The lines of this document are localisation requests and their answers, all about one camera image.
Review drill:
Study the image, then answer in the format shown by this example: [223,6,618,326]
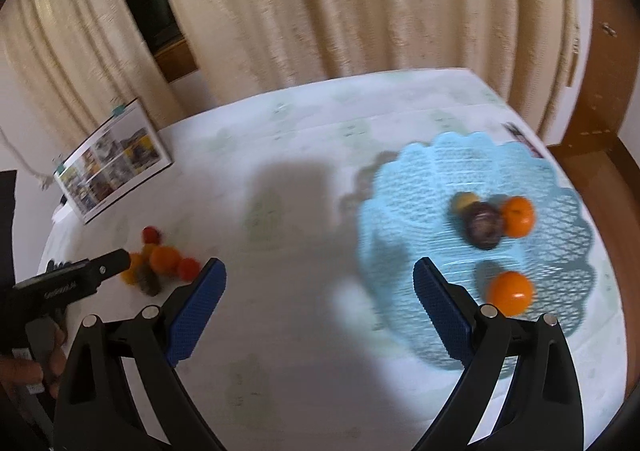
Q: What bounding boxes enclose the dark green fruit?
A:
[139,266,162,296]

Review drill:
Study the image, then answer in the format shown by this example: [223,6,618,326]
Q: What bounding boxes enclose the dark purple round fruit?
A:
[465,202,504,251]

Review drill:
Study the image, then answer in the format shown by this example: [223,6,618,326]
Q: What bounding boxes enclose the small yellow fruit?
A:
[122,253,146,285]

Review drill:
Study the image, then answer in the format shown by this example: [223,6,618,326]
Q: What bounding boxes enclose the cream curtain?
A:
[144,0,597,144]
[0,0,185,172]

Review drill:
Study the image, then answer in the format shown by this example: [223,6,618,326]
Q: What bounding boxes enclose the orange tangerine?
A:
[500,196,537,238]
[150,245,182,275]
[487,271,535,316]

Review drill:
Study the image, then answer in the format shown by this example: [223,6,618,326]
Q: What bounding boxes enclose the white cable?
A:
[0,126,55,190]

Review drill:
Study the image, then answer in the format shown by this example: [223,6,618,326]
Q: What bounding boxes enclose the light blue lattice plastic basket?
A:
[356,132,597,372]

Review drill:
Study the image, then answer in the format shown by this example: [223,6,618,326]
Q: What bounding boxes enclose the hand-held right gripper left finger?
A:
[52,257,227,451]

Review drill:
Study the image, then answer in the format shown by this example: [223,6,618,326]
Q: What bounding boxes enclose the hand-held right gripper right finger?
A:
[413,257,585,451]

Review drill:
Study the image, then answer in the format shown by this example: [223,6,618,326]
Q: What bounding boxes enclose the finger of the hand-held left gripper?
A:
[82,249,132,293]

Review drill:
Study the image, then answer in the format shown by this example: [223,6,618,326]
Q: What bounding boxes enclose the brown wooden ledge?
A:
[153,38,202,85]

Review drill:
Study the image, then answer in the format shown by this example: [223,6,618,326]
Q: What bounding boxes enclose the person's left hand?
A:
[0,325,68,399]

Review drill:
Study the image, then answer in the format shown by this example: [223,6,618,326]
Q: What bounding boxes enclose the printed magazine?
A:
[502,121,549,160]

